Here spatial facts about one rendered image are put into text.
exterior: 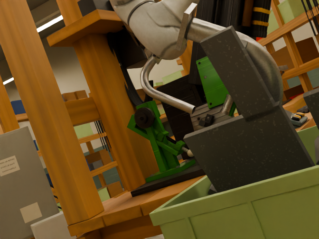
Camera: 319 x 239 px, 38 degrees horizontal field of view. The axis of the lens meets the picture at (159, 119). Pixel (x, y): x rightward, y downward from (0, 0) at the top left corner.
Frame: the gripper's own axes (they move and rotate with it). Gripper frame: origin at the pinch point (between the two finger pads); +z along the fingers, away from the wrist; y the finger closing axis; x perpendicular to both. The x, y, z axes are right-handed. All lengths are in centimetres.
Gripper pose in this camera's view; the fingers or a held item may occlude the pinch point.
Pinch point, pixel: (153, 54)
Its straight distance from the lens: 167.0
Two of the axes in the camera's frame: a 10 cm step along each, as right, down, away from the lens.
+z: 2.1, 3.7, 9.1
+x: -5.4, 8.2, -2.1
